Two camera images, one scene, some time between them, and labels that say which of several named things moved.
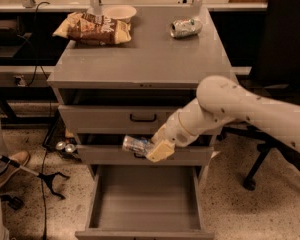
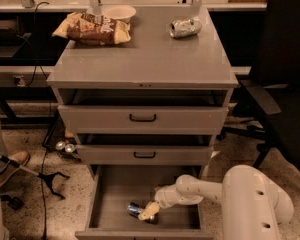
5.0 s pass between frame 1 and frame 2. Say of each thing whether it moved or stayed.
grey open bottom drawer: stayed
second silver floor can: stayed
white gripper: moved
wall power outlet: stayed
